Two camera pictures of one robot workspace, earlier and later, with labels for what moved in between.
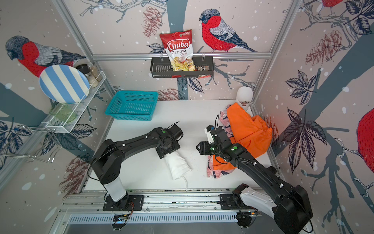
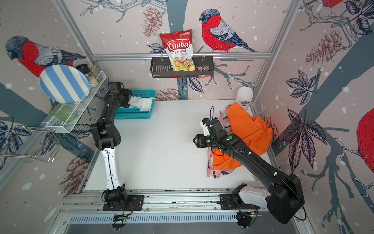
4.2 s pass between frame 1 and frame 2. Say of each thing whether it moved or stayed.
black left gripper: moved
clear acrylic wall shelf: stayed
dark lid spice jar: stayed
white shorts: moved
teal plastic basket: stayed
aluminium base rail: stayed
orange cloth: stayed
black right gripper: moved
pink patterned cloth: stayed
